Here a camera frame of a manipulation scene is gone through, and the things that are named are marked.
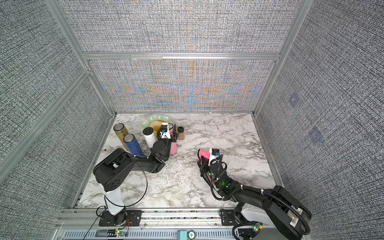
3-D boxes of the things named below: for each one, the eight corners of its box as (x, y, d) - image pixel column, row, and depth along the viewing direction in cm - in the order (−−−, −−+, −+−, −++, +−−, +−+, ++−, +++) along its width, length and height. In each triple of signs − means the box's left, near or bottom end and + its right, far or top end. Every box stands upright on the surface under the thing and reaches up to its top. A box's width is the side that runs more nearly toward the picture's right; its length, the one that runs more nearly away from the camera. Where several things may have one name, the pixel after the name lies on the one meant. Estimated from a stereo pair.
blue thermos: (134, 160, 95) (122, 140, 78) (136, 154, 98) (124, 134, 81) (142, 160, 95) (132, 140, 78) (144, 154, 98) (134, 134, 81)
